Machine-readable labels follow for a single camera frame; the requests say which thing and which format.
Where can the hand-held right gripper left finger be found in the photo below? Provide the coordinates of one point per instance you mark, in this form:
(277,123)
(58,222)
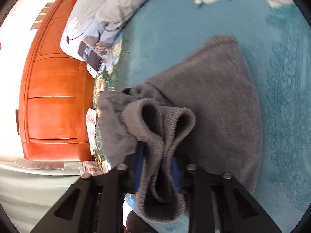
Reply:
(139,172)

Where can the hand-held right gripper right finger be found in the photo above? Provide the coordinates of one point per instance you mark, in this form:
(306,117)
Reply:
(176,174)

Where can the grey sweatpants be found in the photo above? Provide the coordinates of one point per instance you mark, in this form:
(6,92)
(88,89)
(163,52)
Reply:
(206,89)

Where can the person's dark clothing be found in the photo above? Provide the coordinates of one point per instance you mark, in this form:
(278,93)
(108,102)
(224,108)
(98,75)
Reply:
(137,223)

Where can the white red patterned cloth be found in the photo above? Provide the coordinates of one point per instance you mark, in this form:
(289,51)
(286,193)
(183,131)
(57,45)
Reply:
(91,126)

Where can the orange wooden headboard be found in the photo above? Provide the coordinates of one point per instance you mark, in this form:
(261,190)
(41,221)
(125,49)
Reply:
(55,77)

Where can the smartphone in clear case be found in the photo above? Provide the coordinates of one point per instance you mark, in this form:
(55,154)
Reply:
(91,54)

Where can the blue floral printed blanket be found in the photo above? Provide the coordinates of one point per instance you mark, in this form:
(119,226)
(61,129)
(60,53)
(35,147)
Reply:
(170,17)

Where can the light blue daisy quilt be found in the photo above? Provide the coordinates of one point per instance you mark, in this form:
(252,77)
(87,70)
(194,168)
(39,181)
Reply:
(114,12)

